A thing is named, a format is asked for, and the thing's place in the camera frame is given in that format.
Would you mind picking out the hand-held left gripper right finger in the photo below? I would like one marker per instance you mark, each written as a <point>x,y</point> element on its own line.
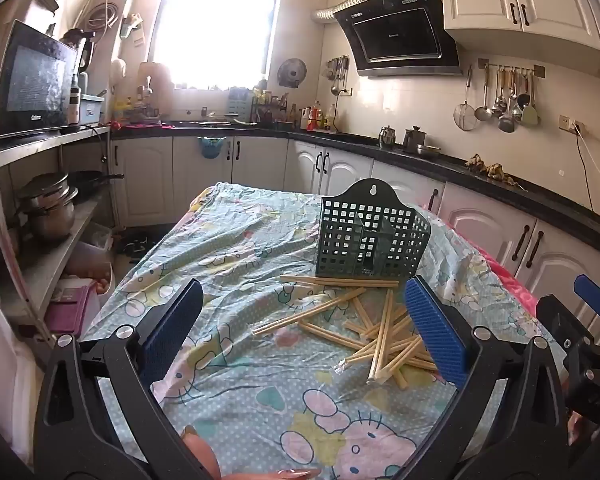
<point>435,332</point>

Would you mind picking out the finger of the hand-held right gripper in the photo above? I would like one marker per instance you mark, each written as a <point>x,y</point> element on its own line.
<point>595,295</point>
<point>562,322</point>

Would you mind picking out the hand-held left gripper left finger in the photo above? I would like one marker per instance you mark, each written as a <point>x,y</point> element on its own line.
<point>172,330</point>

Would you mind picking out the group of bamboo chopsticks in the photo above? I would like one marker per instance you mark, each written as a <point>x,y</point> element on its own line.
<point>382,340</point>

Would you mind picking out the green plastic utensil holder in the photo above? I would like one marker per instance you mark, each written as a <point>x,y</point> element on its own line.
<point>370,240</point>

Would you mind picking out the person's left hand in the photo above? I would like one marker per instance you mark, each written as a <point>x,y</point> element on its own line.
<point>205,455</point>

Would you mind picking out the pink blanket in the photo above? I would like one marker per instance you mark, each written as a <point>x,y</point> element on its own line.
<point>520,290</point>

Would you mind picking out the pair of dark slippers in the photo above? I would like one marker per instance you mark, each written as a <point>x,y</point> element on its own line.
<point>137,247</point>

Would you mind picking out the black kitchen countertop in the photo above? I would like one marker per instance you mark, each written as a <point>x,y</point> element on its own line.
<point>555,205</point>

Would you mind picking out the purple box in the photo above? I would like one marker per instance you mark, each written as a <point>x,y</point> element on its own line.
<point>72,310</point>

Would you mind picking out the cartoon cat printed cloth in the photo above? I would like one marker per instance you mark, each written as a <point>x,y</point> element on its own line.
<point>260,240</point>

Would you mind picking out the white base cabinets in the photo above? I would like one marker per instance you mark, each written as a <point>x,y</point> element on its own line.
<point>145,175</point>

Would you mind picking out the ginger roots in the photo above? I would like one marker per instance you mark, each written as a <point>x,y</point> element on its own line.
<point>495,170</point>

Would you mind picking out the black frying pan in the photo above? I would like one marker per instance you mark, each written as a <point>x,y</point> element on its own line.
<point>87,180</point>

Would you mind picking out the stack of steel pots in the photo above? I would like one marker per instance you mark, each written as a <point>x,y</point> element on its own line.
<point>45,210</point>

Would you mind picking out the white plastic bag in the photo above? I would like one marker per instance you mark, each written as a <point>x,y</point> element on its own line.
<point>0,360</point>

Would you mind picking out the steel bowl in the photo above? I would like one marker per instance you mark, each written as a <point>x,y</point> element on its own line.
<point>427,151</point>

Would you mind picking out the blue hanging basket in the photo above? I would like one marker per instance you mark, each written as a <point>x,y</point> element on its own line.
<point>211,147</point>

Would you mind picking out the pale green spatula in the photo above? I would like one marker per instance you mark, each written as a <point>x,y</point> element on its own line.
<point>530,115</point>

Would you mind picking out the steel pot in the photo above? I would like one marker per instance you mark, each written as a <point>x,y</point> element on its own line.
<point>414,139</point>

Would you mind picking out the steel kettle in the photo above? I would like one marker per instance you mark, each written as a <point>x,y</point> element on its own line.
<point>387,137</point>

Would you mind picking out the steel ladle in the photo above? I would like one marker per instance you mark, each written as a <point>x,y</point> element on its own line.
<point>484,112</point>

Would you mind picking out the metal shelf rack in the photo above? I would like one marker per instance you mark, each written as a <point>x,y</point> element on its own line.
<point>50,140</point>

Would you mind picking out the blue plastic box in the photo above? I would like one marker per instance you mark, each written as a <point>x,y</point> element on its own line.
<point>91,110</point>

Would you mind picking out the teal dish crate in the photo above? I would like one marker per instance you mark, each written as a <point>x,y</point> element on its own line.
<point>240,102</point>

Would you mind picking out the black spice rack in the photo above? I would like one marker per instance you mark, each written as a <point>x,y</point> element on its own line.
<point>270,105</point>

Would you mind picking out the dark bottle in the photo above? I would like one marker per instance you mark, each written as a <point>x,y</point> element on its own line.
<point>74,105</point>

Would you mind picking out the wooden cutting board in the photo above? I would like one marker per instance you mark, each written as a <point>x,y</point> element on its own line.
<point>155,85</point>

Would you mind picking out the row of condiment bottles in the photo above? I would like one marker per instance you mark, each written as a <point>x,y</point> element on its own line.
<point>312,117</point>

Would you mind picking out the small hanging kitchen tools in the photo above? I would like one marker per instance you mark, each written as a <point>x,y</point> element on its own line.
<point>337,67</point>

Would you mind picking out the black microwave oven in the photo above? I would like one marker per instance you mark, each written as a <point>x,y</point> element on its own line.
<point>35,80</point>

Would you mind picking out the black electric kettle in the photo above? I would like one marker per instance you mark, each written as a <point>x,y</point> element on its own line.
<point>82,52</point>

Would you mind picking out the black range hood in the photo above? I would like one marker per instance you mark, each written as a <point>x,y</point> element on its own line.
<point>395,35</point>

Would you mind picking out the kitchen window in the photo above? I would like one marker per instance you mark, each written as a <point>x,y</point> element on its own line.
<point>215,20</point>

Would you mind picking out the wall socket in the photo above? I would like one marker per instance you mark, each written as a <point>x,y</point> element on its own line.
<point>566,122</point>

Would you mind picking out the wall utensil rail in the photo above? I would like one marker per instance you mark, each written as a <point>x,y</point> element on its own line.
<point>482,63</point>

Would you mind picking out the small wall fan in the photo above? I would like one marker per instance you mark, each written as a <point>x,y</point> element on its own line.
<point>291,71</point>

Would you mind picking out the silver flexible duct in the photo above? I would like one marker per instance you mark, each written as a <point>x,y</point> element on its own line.
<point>330,10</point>

